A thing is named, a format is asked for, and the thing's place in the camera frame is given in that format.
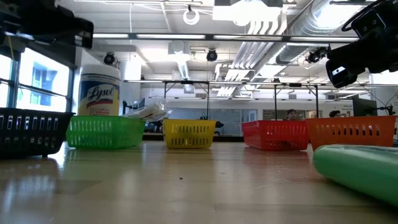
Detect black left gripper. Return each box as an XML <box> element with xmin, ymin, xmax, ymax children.
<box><xmin>0</xmin><ymin>0</ymin><xmax>95</xmax><ymax>49</ymax></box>

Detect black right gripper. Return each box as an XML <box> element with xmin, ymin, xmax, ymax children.
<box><xmin>325</xmin><ymin>27</ymin><xmax>398</xmax><ymax>89</ymax></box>

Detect green travel size bottle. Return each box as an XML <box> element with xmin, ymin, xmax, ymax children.
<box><xmin>312</xmin><ymin>144</ymin><xmax>398</xmax><ymax>208</ymax></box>

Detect white item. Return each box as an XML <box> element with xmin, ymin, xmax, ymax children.
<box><xmin>136</xmin><ymin>110</ymin><xmax>170</xmax><ymax>123</ymax></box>

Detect clear toiletry item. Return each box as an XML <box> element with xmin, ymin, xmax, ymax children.
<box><xmin>146</xmin><ymin>102</ymin><xmax>172</xmax><ymax>119</ymax></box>

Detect small monitor on arm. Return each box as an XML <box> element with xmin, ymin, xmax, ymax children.
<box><xmin>123</xmin><ymin>98</ymin><xmax>146</xmax><ymax>118</ymax></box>

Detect black computer monitor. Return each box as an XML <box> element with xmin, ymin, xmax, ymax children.
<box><xmin>351</xmin><ymin>96</ymin><xmax>378</xmax><ymax>118</ymax></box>

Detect orange plastic basket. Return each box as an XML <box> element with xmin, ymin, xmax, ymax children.
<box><xmin>305</xmin><ymin>115</ymin><xmax>398</xmax><ymax>152</ymax></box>

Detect Lysol wipes canister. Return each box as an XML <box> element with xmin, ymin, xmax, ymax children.
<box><xmin>77</xmin><ymin>64</ymin><xmax>122</xmax><ymax>118</ymax></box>

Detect white ceiling conduits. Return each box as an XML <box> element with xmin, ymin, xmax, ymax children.
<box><xmin>216</xmin><ymin>12</ymin><xmax>290</xmax><ymax>98</ymax></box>

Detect red plastic basket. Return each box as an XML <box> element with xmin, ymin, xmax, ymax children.
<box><xmin>241</xmin><ymin>120</ymin><xmax>310</xmax><ymax>152</ymax></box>

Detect black plastic basket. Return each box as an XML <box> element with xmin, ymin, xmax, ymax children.
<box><xmin>0</xmin><ymin>107</ymin><xmax>76</xmax><ymax>159</ymax></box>

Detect green plastic basket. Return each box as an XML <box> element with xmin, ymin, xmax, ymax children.
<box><xmin>65</xmin><ymin>115</ymin><xmax>147</xmax><ymax>150</ymax></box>

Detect overhead light bar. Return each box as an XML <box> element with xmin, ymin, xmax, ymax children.
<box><xmin>92</xmin><ymin>32</ymin><xmax>360</xmax><ymax>44</ymax></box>

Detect yellow plastic basket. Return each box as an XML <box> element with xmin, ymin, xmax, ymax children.
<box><xmin>162</xmin><ymin>118</ymin><xmax>218</xmax><ymax>149</ymax></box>

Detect black rig camera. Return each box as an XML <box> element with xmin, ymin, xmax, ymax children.
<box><xmin>305</xmin><ymin>46</ymin><xmax>330</xmax><ymax>65</ymax></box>

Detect black frame stand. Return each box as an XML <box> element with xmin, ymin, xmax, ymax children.
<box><xmin>162</xmin><ymin>80</ymin><xmax>210</xmax><ymax>120</ymax></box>
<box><xmin>272</xmin><ymin>82</ymin><xmax>320</xmax><ymax>120</ymax></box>

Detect white ceiling ring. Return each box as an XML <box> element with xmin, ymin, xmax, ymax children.
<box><xmin>182</xmin><ymin>8</ymin><xmax>200</xmax><ymax>26</ymax></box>

